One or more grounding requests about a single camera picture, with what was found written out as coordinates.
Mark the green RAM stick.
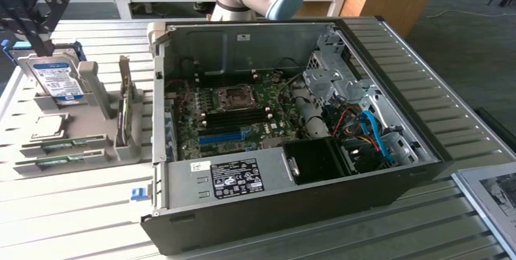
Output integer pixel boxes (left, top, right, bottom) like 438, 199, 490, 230
34, 154, 86, 169
40, 138, 89, 152

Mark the black RAM slot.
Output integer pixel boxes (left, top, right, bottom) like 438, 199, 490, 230
205, 113, 268, 123
204, 117, 269, 126
202, 120, 270, 130
205, 109, 266, 119

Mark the hard disk blue label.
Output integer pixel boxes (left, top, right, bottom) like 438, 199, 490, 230
17, 48, 86, 105

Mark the silver CPU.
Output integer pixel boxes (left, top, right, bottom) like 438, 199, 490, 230
30, 115, 68, 140

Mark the grey parts rack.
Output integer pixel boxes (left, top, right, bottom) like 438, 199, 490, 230
10, 55, 156, 179

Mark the green motherboard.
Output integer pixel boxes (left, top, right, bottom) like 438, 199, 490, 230
166, 71, 322, 161

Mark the CPU socket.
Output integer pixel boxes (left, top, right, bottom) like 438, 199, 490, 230
213, 86, 260, 112

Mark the blue expansion slot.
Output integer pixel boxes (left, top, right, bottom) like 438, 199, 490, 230
197, 132, 244, 145

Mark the blue plastic clip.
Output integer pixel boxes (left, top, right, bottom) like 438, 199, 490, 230
129, 186, 146, 203

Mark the grey power supply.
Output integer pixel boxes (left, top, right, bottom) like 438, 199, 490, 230
165, 147, 300, 211

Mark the silver disk bay cage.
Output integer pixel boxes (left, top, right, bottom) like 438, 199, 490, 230
301, 25, 440, 170

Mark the black fan shroud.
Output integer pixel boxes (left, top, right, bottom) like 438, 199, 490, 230
281, 137, 357, 186

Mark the black open PC case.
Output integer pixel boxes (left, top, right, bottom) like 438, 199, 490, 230
140, 15, 454, 256

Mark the printed paper sheet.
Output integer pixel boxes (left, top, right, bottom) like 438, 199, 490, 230
450, 163, 516, 253

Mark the blue disk bracket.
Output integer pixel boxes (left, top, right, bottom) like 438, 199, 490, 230
1, 39, 86, 63

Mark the thin red wire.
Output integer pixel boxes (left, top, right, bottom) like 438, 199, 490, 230
166, 80, 193, 114

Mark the grey plastic duct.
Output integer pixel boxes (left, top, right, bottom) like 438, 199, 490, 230
292, 87, 332, 138

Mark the blue flat wire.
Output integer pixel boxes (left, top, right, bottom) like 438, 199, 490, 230
361, 110, 394, 164

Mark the yellow wire bundle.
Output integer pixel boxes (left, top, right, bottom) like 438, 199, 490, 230
353, 134, 382, 152

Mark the white floor cable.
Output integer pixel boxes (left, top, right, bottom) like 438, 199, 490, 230
425, 8, 516, 19

